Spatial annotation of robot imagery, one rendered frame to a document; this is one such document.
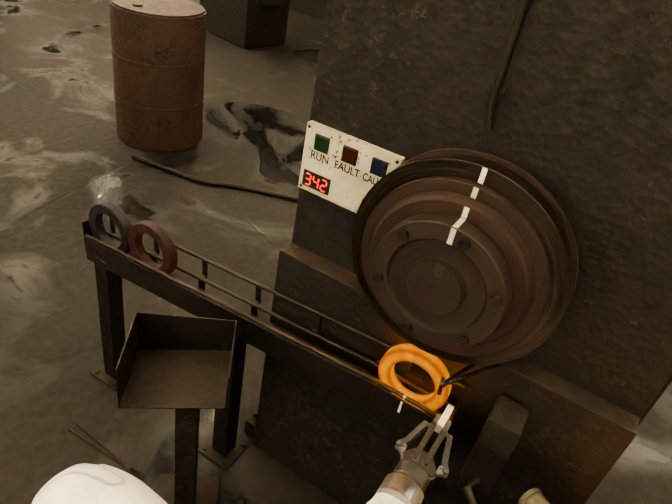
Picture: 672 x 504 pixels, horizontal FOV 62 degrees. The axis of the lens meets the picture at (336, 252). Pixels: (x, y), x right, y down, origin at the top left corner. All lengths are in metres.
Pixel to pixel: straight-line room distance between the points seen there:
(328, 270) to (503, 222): 0.58
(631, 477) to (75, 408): 2.14
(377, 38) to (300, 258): 0.60
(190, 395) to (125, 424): 0.75
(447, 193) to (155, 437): 1.47
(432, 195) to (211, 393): 0.77
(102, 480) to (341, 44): 0.98
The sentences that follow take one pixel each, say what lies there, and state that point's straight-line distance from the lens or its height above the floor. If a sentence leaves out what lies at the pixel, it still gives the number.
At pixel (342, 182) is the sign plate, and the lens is 1.38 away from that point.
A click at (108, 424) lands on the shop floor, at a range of 2.23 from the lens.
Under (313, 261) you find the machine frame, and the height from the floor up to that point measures 0.87.
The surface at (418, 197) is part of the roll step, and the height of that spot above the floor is 1.25.
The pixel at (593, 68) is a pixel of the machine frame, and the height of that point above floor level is 1.53.
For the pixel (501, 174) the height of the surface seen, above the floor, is 1.35.
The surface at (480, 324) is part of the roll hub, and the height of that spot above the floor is 1.08.
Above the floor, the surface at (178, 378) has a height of 0.60.
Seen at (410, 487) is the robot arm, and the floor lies 0.77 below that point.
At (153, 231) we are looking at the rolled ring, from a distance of 1.75.
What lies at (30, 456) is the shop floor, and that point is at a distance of 2.20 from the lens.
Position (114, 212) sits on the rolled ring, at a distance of 1.87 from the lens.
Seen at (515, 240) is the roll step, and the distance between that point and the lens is 1.07.
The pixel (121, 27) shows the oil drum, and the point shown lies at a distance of 3.80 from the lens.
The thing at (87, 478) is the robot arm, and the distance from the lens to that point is 0.76.
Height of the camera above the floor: 1.75
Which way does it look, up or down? 34 degrees down
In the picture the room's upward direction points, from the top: 12 degrees clockwise
